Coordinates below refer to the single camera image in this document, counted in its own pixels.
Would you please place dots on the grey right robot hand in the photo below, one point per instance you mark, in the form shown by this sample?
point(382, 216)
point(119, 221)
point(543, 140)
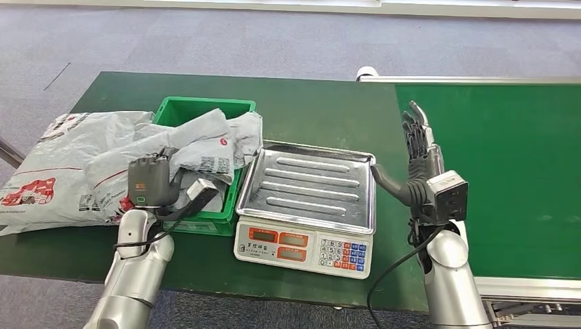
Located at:
point(417, 186)

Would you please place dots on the dark green table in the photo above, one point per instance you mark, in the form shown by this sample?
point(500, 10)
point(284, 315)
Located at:
point(308, 109)

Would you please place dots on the green conveyor belt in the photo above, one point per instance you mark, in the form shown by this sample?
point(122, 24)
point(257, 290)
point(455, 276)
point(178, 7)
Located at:
point(522, 159)

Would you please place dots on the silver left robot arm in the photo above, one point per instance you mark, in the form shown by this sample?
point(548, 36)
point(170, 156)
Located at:
point(131, 281)

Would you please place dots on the grey metal bar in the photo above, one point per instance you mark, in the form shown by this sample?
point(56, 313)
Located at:
point(10, 156)

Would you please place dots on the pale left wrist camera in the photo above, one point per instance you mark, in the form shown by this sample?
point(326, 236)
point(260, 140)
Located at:
point(202, 190)

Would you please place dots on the white scale with steel tray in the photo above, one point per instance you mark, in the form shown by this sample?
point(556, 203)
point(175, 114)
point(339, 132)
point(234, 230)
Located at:
point(308, 181)

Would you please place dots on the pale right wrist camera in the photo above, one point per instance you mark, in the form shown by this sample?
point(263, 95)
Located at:
point(449, 197)

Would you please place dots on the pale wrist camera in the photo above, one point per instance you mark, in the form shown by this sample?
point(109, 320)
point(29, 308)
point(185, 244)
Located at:
point(449, 197)
point(202, 190)

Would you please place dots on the white conveyor roller end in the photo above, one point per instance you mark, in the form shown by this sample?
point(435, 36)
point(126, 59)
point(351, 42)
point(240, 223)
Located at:
point(366, 72)

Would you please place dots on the green plastic crate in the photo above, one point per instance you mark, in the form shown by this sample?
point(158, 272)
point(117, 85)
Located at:
point(195, 106)

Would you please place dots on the large flat grey mailer bag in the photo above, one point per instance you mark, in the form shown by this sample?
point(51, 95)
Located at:
point(54, 150)

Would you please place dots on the aluminium conveyor frame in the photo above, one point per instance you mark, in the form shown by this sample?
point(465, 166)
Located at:
point(476, 80)

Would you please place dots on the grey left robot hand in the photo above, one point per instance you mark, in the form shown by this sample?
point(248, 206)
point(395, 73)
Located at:
point(150, 181)

